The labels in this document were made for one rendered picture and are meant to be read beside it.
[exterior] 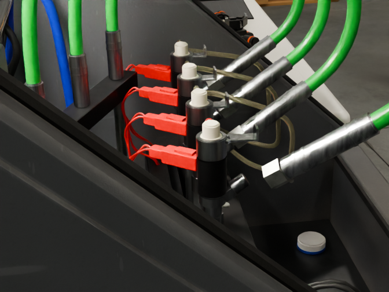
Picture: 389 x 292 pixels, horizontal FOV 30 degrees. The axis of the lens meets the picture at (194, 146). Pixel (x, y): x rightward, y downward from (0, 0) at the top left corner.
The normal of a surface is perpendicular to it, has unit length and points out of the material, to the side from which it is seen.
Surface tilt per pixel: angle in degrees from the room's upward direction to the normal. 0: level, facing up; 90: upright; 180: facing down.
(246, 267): 43
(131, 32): 90
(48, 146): 74
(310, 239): 0
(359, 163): 0
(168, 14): 90
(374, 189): 0
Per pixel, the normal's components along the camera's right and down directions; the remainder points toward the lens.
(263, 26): -0.03, -0.90
